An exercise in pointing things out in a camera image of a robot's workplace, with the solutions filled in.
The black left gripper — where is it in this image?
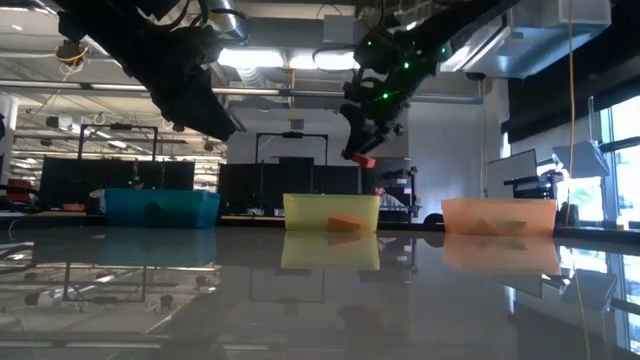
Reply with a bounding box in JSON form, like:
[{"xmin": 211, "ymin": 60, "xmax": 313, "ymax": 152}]
[{"xmin": 114, "ymin": 22, "xmax": 240, "ymax": 143}]

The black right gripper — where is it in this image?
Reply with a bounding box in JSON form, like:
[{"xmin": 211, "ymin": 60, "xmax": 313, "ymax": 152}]
[{"xmin": 339, "ymin": 47, "xmax": 444, "ymax": 157}]

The red-orange medium wooden block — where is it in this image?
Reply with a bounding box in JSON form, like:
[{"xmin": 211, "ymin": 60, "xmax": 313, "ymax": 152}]
[{"xmin": 341, "ymin": 149, "xmax": 377, "ymax": 169}]

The salmon medium wooden block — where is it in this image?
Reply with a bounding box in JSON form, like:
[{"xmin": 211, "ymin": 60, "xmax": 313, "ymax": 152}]
[{"xmin": 327, "ymin": 215, "xmax": 363, "ymax": 234}]

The black equipment cabinet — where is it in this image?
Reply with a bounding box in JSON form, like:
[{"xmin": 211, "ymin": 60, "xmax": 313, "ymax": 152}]
[{"xmin": 360, "ymin": 156, "xmax": 419, "ymax": 224}]

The bright ceiling light panel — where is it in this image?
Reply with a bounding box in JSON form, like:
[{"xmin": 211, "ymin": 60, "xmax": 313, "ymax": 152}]
[{"xmin": 217, "ymin": 46, "xmax": 359, "ymax": 71}]

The black partition row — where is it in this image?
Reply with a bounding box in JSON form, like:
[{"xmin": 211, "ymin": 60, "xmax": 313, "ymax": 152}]
[
  {"xmin": 218, "ymin": 155, "xmax": 361, "ymax": 217},
  {"xmin": 39, "ymin": 156, "xmax": 196, "ymax": 205}
]

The grey horizontal pipe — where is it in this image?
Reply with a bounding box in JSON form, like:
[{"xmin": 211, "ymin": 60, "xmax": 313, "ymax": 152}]
[{"xmin": 0, "ymin": 78, "xmax": 482, "ymax": 105}]

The yellow plastic bin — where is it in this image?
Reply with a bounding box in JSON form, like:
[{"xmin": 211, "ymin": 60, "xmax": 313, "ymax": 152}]
[{"xmin": 282, "ymin": 193, "xmax": 382, "ymax": 235}]

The grey ceiling box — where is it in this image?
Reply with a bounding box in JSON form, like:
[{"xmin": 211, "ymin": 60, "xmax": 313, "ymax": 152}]
[{"xmin": 321, "ymin": 13, "xmax": 374, "ymax": 50}]

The blue plastic bin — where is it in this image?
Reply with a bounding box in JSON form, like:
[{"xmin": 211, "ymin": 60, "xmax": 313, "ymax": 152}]
[{"xmin": 103, "ymin": 187, "xmax": 222, "ymax": 230}]

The orange plastic bin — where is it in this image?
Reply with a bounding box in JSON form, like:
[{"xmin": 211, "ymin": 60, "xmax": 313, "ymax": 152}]
[{"xmin": 440, "ymin": 197, "xmax": 559, "ymax": 238}]

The black desk equipment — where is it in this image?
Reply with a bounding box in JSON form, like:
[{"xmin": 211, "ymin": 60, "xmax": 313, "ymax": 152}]
[{"xmin": 503, "ymin": 168, "xmax": 566, "ymax": 201}]

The red box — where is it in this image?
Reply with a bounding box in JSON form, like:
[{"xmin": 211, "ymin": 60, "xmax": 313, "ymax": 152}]
[{"xmin": 5, "ymin": 177, "xmax": 35, "ymax": 202}]

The grey tilted screen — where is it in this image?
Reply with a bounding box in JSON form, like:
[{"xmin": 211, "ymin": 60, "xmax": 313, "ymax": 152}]
[{"xmin": 552, "ymin": 139, "xmax": 612, "ymax": 180}]

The bright window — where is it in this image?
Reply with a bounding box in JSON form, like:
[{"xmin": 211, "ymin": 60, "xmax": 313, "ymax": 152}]
[{"xmin": 599, "ymin": 94, "xmax": 640, "ymax": 226}]

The black metal station frame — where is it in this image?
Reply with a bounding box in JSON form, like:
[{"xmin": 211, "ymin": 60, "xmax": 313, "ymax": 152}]
[
  {"xmin": 77, "ymin": 122, "xmax": 160, "ymax": 161},
  {"xmin": 254, "ymin": 131, "xmax": 330, "ymax": 166}
]

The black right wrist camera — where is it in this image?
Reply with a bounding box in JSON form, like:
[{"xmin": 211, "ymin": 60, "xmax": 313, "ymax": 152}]
[{"xmin": 353, "ymin": 32, "xmax": 401, "ymax": 74}]

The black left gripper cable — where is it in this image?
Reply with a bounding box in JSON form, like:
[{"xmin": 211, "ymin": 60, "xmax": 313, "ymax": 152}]
[{"xmin": 169, "ymin": 0, "xmax": 251, "ymax": 32}]

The silver rectangular air duct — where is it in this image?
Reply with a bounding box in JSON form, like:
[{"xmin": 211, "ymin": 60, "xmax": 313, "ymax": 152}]
[{"xmin": 439, "ymin": 9, "xmax": 512, "ymax": 72}]

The black yellow cable reel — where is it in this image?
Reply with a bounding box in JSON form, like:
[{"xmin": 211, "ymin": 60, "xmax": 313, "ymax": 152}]
[{"xmin": 54, "ymin": 39, "xmax": 90, "ymax": 67}]

